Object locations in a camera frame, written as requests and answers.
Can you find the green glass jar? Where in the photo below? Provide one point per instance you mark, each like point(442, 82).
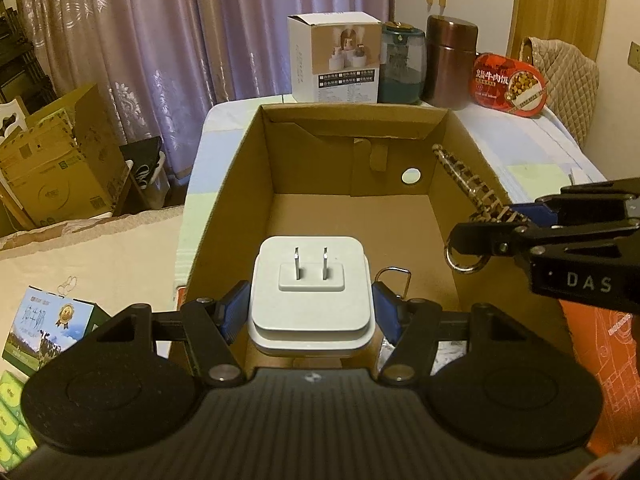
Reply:
point(400, 75)

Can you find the large brown shipping carton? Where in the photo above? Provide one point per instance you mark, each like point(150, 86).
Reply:
point(50, 170)

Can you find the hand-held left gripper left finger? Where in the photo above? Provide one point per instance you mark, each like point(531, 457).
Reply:
point(234, 312)

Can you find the dark folding ladder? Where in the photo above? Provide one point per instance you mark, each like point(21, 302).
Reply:
point(15, 60)

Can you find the beige bedspread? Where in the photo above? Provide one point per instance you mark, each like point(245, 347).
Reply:
point(100, 255)

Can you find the white cutout wooden board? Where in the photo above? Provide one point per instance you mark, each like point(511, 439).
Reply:
point(10, 120)

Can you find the pack of green tissue packets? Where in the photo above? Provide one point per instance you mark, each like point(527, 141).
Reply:
point(12, 415)

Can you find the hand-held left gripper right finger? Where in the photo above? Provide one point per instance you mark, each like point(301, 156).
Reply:
point(386, 312)

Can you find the blue green milk box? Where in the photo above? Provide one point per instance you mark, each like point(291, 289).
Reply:
point(45, 325)

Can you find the brown metal canister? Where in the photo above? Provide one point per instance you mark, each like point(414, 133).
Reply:
point(450, 60)

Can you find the black storage bin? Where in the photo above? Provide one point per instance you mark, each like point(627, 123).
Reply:
point(145, 147)

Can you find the brown cardboard box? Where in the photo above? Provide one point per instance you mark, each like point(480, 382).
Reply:
point(325, 210)

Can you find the white product box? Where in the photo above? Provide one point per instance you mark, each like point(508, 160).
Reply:
point(340, 60)

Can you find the white square plug-in night light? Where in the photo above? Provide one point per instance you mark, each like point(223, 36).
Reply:
point(310, 320)

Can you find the red oval food packet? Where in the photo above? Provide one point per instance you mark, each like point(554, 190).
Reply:
point(495, 85)

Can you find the beige wall socket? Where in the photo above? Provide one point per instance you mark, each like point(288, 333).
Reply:
point(635, 55)

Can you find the mauve patterned curtain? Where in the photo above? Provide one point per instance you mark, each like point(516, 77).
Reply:
point(150, 35)

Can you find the chair with beige quilted cover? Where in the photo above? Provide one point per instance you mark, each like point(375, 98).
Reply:
point(565, 85)

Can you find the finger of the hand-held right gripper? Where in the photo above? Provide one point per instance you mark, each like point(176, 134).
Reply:
point(480, 237)
point(545, 210)

